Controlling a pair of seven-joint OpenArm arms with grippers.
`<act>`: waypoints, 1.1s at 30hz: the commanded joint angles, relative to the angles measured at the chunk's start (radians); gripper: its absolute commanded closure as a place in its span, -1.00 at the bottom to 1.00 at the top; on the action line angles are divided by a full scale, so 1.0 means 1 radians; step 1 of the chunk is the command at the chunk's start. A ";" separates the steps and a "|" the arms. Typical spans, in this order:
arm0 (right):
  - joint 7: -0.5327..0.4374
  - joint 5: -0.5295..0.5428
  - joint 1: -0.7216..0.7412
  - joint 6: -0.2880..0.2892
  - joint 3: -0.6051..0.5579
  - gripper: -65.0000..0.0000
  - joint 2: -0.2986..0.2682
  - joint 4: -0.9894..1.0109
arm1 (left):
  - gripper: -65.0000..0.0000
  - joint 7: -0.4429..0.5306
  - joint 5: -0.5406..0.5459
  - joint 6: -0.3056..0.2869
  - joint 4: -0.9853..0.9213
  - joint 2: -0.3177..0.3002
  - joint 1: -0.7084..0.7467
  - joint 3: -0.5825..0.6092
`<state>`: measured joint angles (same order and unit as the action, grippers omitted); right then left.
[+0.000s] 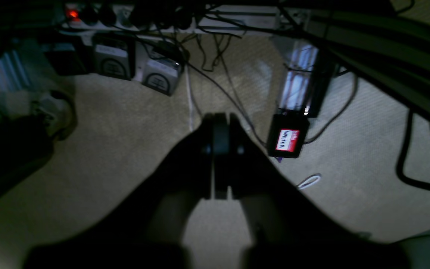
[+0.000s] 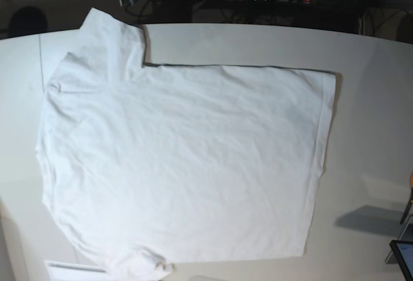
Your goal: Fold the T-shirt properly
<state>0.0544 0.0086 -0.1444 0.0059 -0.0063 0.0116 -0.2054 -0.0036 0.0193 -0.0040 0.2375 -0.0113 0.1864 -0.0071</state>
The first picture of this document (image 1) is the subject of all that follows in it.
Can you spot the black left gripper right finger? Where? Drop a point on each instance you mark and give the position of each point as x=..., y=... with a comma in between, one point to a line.
x=288, y=231

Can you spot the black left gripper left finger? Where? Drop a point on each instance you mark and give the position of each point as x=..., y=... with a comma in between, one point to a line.
x=145, y=229

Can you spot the black box red label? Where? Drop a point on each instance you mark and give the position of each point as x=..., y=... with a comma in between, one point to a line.
x=286, y=135

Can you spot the grey power adapter right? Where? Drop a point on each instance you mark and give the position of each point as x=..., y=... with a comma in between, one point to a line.
x=162, y=71

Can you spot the silver computer case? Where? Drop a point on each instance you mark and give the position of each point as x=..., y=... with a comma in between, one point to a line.
x=307, y=74

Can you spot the white power strip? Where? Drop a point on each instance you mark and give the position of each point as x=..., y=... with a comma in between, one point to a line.
x=134, y=16

